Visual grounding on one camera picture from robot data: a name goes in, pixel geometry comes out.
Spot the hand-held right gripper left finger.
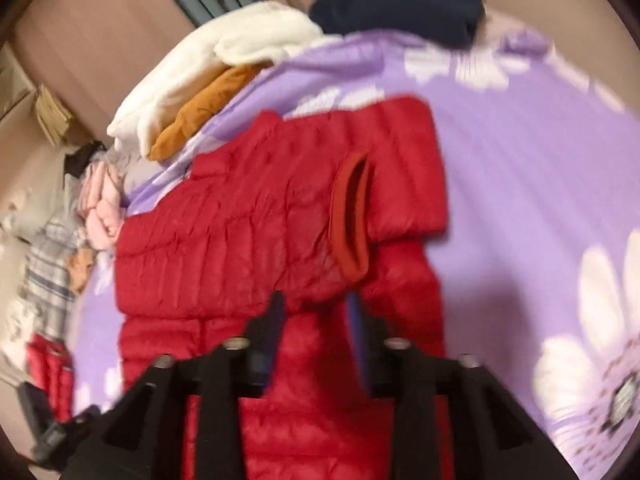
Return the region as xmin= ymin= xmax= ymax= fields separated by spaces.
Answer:
xmin=60 ymin=291 xmax=287 ymax=480

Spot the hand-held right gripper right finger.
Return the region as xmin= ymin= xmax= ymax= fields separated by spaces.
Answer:
xmin=349 ymin=294 xmax=577 ymax=480

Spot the red puffer jacket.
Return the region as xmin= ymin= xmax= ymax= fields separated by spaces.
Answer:
xmin=25 ymin=96 xmax=453 ymax=480

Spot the grey striped garment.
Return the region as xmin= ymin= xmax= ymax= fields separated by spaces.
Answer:
xmin=21 ymin=210 xmax=90 ymax=343

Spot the small orange cloth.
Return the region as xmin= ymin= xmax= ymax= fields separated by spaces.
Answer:
xmin=67 ymin=249 xmax=97 ymax=295

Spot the pink garment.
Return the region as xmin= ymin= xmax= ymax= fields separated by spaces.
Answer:
xmin=79 ymin=160 xmax=126 ymax=252

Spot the purple floral bed sheet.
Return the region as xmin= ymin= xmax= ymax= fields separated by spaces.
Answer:
xmin=70 ymin=12 xmax=640 ymax=480

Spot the mustard orange garment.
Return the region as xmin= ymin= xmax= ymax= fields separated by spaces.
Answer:
xmin=149 ymin=62 xmax=273 ymax=162

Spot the black cloth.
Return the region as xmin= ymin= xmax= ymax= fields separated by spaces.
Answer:
xmin=64 ymin=141 xmax=107 ymax=179

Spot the white fleece garment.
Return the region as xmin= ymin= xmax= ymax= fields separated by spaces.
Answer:
xmin=107 ymin=1 xmax=341 ymax=157

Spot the navy blue garment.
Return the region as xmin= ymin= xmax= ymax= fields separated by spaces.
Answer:
xmin=309 ymin=0 xmax=488 ymax=50

